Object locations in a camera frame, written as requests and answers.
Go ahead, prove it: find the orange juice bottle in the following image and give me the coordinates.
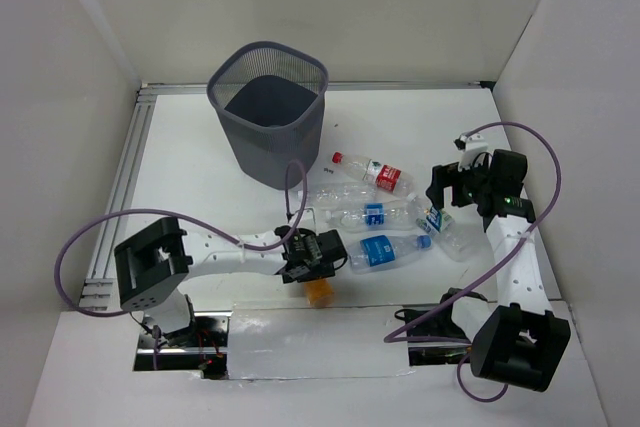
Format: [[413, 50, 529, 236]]
[[303, 279, 334, 309]]

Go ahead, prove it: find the aluminium frame rail back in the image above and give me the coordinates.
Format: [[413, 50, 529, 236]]
[[138, 81, 496, 96]]

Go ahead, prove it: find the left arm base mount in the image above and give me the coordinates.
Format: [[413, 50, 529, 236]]
[[133, 311, 232, 380]]

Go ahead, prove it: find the aluminium frame rail left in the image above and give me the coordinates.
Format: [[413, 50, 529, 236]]
[[79, 86, 157, 313]]

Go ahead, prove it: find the blue label white cap bottle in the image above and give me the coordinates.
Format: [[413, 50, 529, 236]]
[[325, 200, 416, 233]]

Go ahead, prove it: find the red label red cap bottle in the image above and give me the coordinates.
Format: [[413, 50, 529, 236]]
[[331, 152, 416, 198]]

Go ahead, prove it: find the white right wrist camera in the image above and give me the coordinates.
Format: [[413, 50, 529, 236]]
[[454, 134, 488, 171]]

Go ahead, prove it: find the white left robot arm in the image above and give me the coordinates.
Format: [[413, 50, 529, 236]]
[[114, 217, 348, 347]]

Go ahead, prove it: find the green blue label bottle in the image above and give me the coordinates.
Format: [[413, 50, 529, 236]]
[[409, 197, 475, 262]]

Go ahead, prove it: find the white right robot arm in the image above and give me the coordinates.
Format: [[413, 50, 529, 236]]
[[426, 146, 571, 392]]

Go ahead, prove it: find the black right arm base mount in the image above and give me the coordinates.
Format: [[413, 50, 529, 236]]
[[394, 307, 471, 345]]

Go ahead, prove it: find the clear bottle blue-white cap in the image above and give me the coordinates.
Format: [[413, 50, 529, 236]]
[[297, 182, 376, 210]]

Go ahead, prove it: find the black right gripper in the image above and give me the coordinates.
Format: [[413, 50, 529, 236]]
[[426, 153, 494, 210]]

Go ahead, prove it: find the aluminium frame rail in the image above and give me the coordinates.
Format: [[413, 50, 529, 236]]
[[79, 86, 157, 313], [138, 81, 496, 96]]

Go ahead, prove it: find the grey mesh waste bin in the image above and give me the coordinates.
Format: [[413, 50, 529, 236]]
[[206, 41, 329, 190]]

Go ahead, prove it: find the silver reflective tape sheet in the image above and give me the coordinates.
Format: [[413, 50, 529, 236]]
[[227, 304, 413, 381]]

